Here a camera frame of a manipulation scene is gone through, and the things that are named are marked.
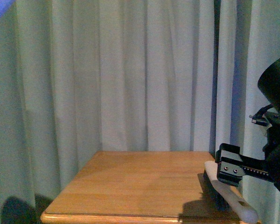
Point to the wooden nightstand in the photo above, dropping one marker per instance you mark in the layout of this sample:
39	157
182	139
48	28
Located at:
143	188

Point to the white hand brush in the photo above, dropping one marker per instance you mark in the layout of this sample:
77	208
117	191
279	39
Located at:
227	197

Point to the grey curtain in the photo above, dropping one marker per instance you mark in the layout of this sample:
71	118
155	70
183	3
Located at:
80	76

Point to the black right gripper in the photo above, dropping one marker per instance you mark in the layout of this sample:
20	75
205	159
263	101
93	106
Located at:
232	166

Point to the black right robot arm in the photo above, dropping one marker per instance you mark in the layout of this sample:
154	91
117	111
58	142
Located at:
269	117

